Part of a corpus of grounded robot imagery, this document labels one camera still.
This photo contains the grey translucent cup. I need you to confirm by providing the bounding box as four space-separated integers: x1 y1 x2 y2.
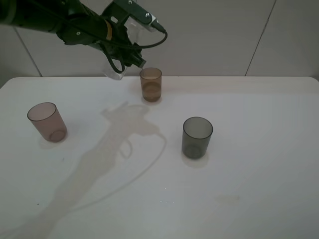
181 117 213 159

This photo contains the amber translucent cup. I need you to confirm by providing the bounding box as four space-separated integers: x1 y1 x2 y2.
140 68 162 102

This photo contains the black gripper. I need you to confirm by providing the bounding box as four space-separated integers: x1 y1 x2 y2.
89 15 146 68

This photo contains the pink translucent cup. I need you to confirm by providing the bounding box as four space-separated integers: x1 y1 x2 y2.
27 102 67 143

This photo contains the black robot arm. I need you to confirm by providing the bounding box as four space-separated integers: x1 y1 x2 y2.
0 0 148 73

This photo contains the clear plastic water bottle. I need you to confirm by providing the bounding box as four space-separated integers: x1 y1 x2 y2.
103 17 143 80

